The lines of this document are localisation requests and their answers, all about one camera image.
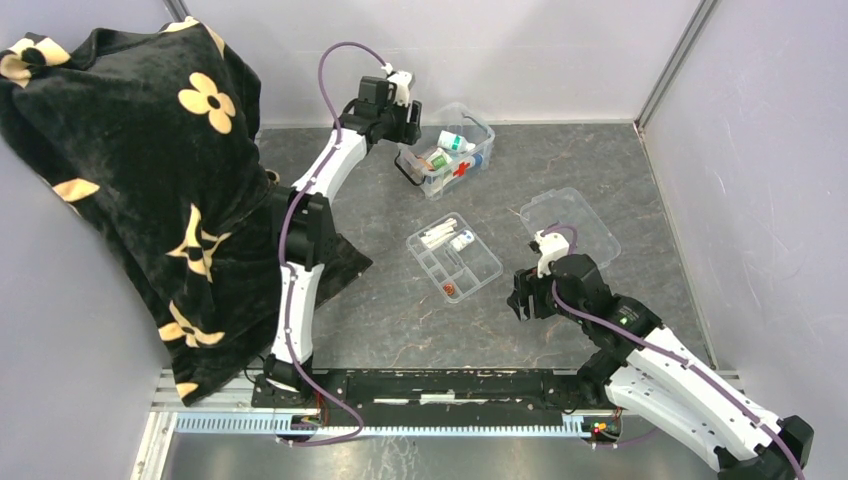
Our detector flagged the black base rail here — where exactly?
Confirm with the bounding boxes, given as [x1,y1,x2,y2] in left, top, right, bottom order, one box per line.
[251,368,617,429]

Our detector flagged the clear compartment tray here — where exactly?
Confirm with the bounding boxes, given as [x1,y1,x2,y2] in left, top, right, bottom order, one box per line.
[406,212,504,304]

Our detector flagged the blue white bandage roll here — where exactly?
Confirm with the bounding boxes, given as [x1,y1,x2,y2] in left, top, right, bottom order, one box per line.
[457,154,484,176]

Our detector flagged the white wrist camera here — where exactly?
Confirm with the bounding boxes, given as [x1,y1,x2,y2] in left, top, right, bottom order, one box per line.
[381,63,415,107]
[528,227,572,278]

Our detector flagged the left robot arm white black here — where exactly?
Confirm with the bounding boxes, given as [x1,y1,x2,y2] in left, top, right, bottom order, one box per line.
[263,70,422,408]

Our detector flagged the brown bottle orange cap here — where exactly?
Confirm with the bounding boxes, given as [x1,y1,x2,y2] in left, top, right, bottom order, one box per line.
[415,156,432,171]

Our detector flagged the black blanket with cream flowers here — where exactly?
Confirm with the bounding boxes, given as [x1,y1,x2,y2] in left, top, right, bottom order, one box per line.
[0,16,374,406]

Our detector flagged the clear box lid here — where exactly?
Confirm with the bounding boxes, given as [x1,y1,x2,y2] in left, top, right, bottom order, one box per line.
[519,187,621,269]

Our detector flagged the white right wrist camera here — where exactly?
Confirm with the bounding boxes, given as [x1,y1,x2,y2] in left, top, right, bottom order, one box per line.
[528,227,572,278]

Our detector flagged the clear first aid box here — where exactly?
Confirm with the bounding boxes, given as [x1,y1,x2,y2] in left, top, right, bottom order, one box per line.
[394,102,496,201]

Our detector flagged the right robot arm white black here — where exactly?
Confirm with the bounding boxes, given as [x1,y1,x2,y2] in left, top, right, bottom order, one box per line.
[507,254,814,479]

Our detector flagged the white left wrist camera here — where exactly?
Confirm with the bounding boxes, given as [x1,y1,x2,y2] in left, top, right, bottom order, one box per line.
[381,63,415,107]

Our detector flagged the green small medicine box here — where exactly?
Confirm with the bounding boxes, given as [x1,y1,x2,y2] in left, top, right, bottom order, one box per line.
[426,148,452,171]

